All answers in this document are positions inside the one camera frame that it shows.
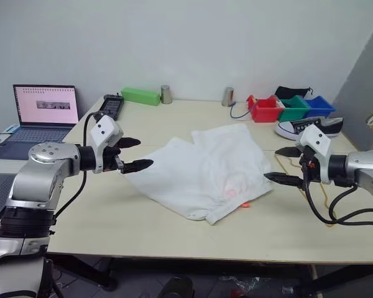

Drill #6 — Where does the blue laptop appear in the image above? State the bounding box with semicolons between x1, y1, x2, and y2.
0;83;80;160

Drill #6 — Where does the black and white sneaker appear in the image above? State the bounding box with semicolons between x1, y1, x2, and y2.
275;116;344;139

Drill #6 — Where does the white cloth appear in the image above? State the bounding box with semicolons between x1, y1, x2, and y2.
121;123;274;225

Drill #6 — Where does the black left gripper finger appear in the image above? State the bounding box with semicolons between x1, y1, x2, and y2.
120;159;154;174
116;137;141;149

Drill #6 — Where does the metal cup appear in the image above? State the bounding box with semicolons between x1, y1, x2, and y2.
221;86;236;107
160;84;173;105

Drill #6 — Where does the blue plastic bin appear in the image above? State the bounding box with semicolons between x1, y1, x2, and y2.
304;95;336;119

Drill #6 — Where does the clear plastic wrap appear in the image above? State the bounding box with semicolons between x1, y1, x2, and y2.
219;274;274;298

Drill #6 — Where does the green rectangular box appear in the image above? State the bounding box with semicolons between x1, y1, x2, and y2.
121;87;162;107

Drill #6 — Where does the black handheld controller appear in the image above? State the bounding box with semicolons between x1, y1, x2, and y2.
99;94;125;122

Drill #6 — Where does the blue and white booklet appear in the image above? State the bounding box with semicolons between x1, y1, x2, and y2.
0;124;20;145

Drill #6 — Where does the red plastic bin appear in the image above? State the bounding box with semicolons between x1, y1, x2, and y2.
247;94;284;124

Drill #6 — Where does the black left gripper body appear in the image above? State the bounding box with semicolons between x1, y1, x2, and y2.
103;145;125;173

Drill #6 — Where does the black drawstring pouch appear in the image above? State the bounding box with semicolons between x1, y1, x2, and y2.
274;86;313;100

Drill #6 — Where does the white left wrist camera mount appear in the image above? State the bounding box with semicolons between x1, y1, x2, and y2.
90;114;124;174

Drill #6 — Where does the green plastic bin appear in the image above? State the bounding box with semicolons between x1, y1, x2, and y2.
278;95;310;122

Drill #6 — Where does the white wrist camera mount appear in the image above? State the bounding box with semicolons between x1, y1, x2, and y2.
90;114;124;174
295;124;333;184

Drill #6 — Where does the dark rounded shape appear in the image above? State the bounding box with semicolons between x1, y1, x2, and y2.
163;274;195;298

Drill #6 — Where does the blue cable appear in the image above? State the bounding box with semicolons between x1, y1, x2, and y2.
229;101;252;119

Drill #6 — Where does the black perforated board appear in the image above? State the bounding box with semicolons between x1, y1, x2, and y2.
0;173;19;233

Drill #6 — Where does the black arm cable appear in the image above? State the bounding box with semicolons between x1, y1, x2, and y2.
51;112;105;226
301;155;373;232

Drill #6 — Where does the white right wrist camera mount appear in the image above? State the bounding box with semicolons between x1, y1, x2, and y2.
295;124;333;184

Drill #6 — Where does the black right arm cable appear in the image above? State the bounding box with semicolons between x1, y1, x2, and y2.
301;155;373;232

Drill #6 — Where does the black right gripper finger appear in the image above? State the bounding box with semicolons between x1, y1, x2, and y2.
264;172;303;186
275;147;304;157

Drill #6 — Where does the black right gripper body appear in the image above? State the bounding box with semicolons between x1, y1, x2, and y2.
300;145;320;189

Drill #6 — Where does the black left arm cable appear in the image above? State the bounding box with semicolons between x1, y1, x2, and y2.
51;112;105;226

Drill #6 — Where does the gold wire hanger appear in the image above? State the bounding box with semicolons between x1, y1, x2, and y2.
273;150;338;229

